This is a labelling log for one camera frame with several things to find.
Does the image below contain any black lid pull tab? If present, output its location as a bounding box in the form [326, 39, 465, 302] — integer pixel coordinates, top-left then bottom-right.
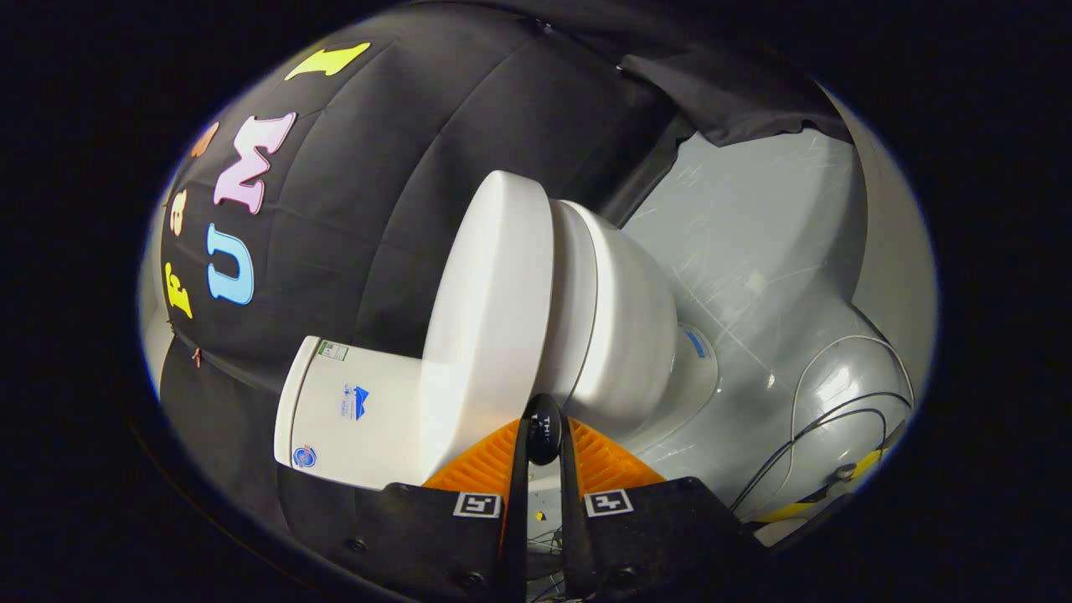
[523, 394, 564, 466]

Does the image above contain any orange yellow tool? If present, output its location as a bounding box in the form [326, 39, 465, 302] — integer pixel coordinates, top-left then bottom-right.
[756, 446, 890, 525]

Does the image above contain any black backdrop cloth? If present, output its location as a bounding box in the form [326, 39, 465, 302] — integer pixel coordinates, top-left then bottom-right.
[157, 0, 857, 545]

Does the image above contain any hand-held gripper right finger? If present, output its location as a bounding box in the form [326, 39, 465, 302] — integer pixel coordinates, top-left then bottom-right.
[559, 416, 767, 603]

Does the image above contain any thin black cable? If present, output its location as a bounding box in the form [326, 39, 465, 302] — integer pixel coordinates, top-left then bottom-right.
[727, 391, 914, 517]

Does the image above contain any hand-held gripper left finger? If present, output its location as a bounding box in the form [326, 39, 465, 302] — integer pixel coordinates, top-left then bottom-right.
[331, 417, 530, 603]

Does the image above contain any white toilet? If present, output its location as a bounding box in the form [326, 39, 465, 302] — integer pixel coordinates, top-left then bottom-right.
[274, 199, 721, 492]

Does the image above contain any white toilet lid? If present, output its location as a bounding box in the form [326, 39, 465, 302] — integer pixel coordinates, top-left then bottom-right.
[417, 170, 555, 487]

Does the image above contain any grey cabinet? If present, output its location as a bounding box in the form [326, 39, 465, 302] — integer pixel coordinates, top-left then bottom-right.
[825, 84, 940, 394]

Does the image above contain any white toilet tank cover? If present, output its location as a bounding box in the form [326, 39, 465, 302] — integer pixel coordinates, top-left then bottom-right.
[274, 335, 322, 463]

